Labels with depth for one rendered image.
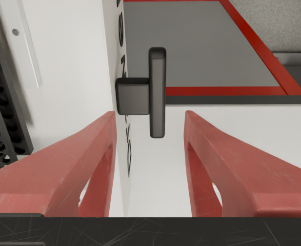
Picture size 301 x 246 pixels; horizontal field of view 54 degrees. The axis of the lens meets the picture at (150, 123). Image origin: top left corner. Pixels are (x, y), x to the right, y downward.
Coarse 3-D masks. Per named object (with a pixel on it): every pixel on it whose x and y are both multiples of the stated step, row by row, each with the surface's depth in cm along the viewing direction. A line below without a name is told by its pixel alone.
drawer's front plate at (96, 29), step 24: (72, 0) 16; (96, 0) 16; (120, 0) 24; (96, 24) 17; (96, 48) 17; (120, 48) 24; (96, 72) 18; (120, 72) 24; (96, 96) 19; (120, 120) 24; (120, 144) 24; (120, 168) 24; (120, 192) 25; (120, 216) 26
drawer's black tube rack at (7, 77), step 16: (0, 48) 24; (0, 64) 24; (0, 80) 25; (0, 96) 27; (16, 96) 27; (0, 112) 27; (16, 112) 27; (16, 128) 29; (0, 144) 29; (16, 144) 29; (32, 144) 30
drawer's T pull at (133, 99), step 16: (160, 48) 20; (160, 64) 20; (128, 80) 21; (144, 80) 21; (160, 80) 20; (128, 96) 21; (144, 96) 21; (160, 96) 21; (128, 112) 22; (144, 112) 22; (160, 112) 22; (160, 128) 23
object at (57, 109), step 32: (32, 0) 25; (64, 0) 25; (0, 32) 26; (32, 32) 26; (64, 32) 26; (64, 64) 28; (32, 96) 30; (64, 96) 30; (32, 128) 32; (64, 128) 32
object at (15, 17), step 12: (0, 0) 24; (12, 0) 24; (12, 12) 24; (24, 12) 25; (12, 24) 25; (24, 24) 25; (12, 36) 25; (24, 36) 25; (24, 48) 26; (24, 60) 26; (36, 60) 27; (24, 72) 27; (36, 72) 27; (24, 84) 28; (36, 84) 28
